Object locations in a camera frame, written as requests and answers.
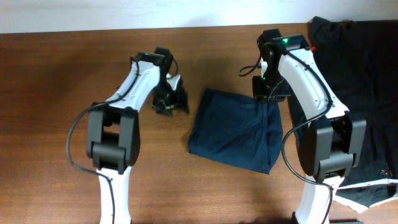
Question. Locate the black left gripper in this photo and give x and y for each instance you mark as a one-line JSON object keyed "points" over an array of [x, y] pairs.
{"points": [[170, 103]]}

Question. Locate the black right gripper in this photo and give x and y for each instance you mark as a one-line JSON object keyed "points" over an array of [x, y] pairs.
{"points": [[267, 96]]}

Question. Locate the navy blue shorts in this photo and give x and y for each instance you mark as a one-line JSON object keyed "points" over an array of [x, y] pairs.
{"points": [[237, 130]]}

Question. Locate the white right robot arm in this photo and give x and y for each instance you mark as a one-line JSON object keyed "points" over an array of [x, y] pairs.
{"points": [[332, 145]]}

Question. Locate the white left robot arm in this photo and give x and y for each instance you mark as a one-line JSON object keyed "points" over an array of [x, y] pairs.
{"points": [[114, 140]]}

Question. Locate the black clothes pile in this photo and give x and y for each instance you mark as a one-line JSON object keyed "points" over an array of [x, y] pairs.
{"points": [[359, 62]]}

